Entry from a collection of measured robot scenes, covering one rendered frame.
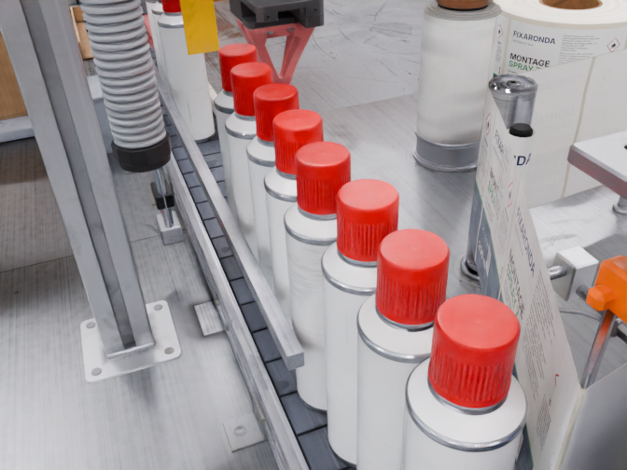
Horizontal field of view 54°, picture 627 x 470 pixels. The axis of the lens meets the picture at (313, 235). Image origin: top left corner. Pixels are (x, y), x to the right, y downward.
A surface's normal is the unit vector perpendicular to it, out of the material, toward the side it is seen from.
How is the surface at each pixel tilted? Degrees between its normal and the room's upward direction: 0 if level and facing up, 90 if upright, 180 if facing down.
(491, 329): 2
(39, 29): 90
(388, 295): 90
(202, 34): 90
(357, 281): 45
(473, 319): 3
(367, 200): 2
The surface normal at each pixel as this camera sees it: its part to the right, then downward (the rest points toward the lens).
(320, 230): -0.09, -0.23
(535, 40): -0.62, 0.47
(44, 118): 0.36, 0.52
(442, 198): -0.04, -0.82
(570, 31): -0.28, 0.56
